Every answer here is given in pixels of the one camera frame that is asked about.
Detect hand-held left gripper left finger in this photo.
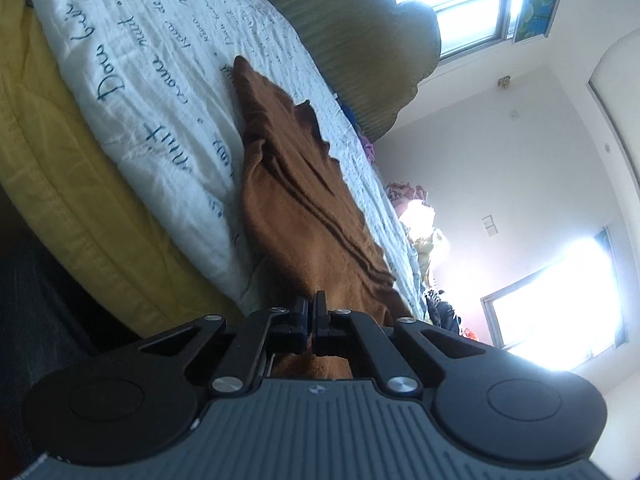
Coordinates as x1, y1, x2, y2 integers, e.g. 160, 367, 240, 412
135, 297, 308, 397

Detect brown knit sweater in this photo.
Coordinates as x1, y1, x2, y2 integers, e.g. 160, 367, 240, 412
232, 55, 416, 381

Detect white script-printed blanket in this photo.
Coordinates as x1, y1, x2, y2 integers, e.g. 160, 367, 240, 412
22, 0, 431, 311

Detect dark clothes pile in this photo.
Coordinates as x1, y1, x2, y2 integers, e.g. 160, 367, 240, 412
425, 287, 462, 335

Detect small bright window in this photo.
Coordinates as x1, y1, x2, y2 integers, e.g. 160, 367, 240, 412
480, 227, 628, 373

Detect green upholstered headboard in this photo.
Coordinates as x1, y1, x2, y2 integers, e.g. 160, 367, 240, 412
220, 0, 443, 143

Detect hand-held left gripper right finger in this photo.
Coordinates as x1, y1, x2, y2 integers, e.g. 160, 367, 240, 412
312, 290, 489, 398

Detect yellow green cloth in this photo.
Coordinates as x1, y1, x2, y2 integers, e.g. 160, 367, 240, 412
414, 230, 451, 287

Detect pink cloth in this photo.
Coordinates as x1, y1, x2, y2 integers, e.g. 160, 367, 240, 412
385, 180, 437, 233

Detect large bright window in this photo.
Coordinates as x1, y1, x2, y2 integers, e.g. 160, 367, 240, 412
365, 0, 531, 61

